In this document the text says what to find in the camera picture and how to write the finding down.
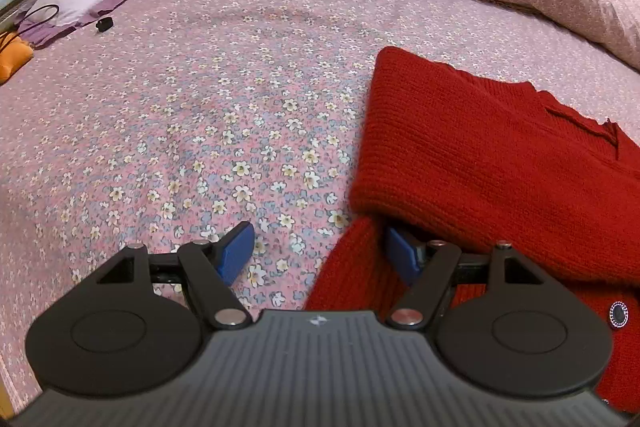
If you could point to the small black object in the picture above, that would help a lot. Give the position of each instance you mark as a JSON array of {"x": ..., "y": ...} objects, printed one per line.
[{"x": 104, "y": 24}]

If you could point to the orange pouch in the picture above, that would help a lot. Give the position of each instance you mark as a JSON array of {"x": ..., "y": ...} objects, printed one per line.
[{"x": 11, "y": 57}]

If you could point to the floral bedsheet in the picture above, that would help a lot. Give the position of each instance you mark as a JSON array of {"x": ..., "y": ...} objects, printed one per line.
[{"x": 175, "y": 107}]

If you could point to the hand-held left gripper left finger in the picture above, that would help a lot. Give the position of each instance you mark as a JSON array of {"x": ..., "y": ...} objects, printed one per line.
[{"x": 235, "y": 252}]

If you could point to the red knit cardigan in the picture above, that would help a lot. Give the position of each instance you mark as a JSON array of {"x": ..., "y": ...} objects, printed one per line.
[{"x": 475, "y": 147}]

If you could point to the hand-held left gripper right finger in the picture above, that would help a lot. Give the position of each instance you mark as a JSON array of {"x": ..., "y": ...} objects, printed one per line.
[{"x": 402, "y": 254}]

